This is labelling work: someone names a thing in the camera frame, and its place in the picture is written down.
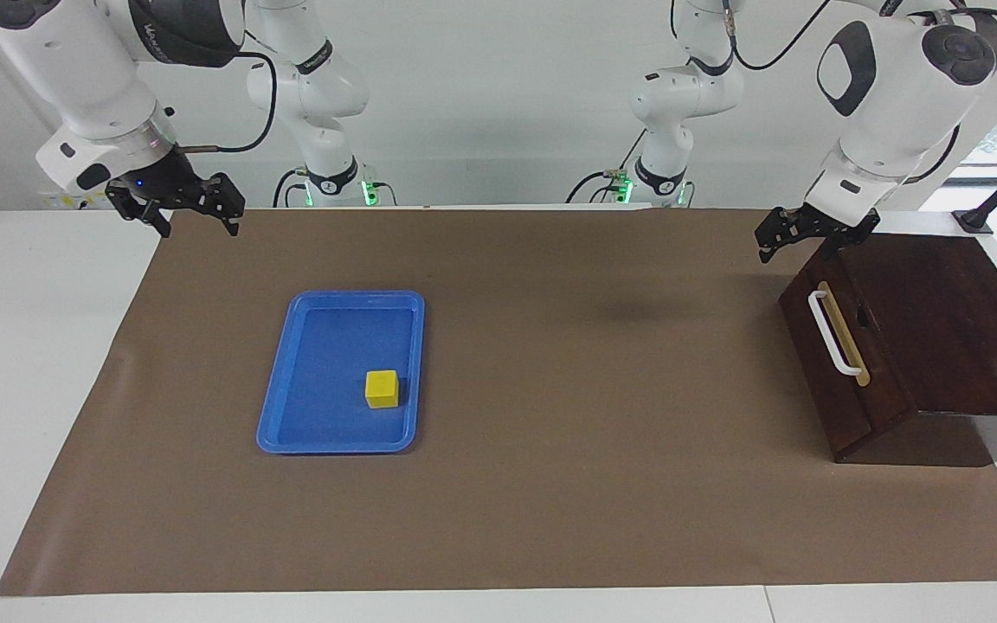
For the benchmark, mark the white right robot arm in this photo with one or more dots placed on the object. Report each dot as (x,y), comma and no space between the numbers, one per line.
(83,78)

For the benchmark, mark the yellow block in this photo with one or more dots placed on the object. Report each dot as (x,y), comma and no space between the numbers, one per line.
(382,389)

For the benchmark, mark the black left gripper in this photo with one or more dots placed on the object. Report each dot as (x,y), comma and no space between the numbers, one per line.
(840,225)

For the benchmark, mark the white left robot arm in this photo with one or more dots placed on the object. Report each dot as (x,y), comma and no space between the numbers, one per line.
(897,86)

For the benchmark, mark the brown paper table mat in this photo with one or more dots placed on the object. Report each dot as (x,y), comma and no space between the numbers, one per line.
(550,389)

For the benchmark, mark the white socket strip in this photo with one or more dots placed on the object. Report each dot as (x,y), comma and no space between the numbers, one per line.
(66,201)

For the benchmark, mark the dark wooden drawer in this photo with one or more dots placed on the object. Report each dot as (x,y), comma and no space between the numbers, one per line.
(819,381)

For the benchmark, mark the dark wooden cabinet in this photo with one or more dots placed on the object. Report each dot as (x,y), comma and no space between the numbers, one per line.
(974,337)

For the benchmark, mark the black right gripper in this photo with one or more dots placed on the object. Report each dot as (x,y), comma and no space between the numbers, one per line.
(165,182)

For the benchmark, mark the blue plastic tray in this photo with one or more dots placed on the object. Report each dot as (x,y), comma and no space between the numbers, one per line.
(325,372)

